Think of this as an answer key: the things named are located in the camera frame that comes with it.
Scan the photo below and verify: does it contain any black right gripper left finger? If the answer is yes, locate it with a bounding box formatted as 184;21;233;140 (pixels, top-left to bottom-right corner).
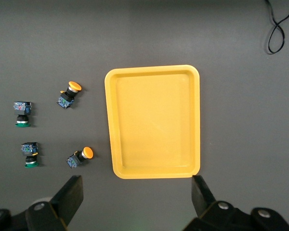
26;175;84;231

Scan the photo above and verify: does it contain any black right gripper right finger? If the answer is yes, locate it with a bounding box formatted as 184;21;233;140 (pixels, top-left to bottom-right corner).
184;175;254;231

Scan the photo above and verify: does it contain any yellow mushroom push button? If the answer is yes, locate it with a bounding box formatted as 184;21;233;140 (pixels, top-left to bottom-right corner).
66;146;94;169
55;81;82;109

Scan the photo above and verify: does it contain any green mushroom push button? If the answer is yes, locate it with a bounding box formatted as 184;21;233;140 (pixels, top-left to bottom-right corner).
13;101;32;128
21;141;39;168

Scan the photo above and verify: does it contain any yellow plastic tray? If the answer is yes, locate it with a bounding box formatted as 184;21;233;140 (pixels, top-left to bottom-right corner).
104;64;201;180

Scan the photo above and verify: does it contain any loose black table cable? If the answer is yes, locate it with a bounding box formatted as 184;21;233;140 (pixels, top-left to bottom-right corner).
264;0;289;55

